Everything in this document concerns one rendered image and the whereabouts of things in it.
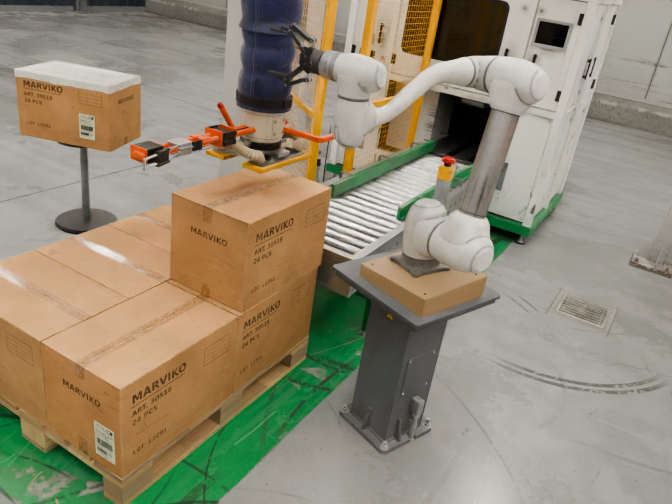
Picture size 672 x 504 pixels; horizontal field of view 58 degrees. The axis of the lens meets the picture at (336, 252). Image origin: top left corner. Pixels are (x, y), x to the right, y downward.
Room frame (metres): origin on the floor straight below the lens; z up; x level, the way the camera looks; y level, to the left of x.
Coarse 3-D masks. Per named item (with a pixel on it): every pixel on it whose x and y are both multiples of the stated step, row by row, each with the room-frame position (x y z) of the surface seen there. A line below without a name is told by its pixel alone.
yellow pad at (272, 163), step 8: (296, 152) 2.49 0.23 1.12; (304, 152) 2.50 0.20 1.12; (272, 160) 2.33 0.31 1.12; (280, 160) 2.35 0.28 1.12; (288, 160) 2.38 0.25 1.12; (296, 160) 2.43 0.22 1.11; (248, 168) 2.25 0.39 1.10; (256, 168) 2.24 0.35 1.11; (264, 168) 2.24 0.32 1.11; (272, 168) 2.28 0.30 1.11
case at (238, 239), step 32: (192, 192) 2.30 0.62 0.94; (224, 192) 2.36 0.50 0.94; (256, 192) 2.41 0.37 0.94; (288, 192) 2.47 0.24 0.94; (320, 192) 2.53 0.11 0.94; (192, 224) 2.22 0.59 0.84; (224, 224) 2.14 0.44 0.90; (256, 224) 2.13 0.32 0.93; (288, 224) 2.33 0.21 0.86; (320, 224) 2.56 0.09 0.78; (192, 256) 2.21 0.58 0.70; (224, 256) 2.14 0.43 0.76; (256, 256) 2.14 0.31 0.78; (288, 256) 2.35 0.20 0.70; (320, 256) 2.60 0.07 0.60; (192, 288) 2.21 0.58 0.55; (224, 288) 2.13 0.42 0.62; (256, 288) 2.16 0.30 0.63
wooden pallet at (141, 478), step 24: (288, 360) 2.47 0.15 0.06; (264, 384) 2.31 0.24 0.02; (216, 408) 1.97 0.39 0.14; (240, 408) 2.12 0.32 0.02; (24, 432) 1.78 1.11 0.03; (48, 432) 1.71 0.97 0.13; (192, 432) 1.93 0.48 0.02; (168, 456) 1.78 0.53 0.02; (120, 480) 1.53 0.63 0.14; (144, 480) 1.62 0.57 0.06
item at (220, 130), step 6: (210, 126) 2.23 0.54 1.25; (216, 126) 2.26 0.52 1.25; (222, 126) 2.26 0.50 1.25; (228, 126) 2.25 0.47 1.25; (210, 132) 2.19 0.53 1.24; (216, 132) 2.17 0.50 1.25; (222, 132) 2.17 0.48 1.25; (228, 132) 2.19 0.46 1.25; (234, 132) 2.21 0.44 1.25; (222, 138) 2.17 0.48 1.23; (228, 138) 2.20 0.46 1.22; (234, 138) 2.23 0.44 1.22; (216, 144) 2.17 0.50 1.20; (228, 144) 2.19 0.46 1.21
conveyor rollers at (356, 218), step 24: (408, 168) 4.38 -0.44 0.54; (432, 168) 4.48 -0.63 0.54; (456, 168) 4.58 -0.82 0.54; (360, 192) 3.74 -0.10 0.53; (384, 192) 3.77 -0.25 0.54; (408, 192) 3.88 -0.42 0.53; (336, 216) 3.30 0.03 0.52; (360, 216) 3.33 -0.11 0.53; (384, 216) 3.36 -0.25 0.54; (336, 240) 2.91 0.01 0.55; (360, 240) 3.02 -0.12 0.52
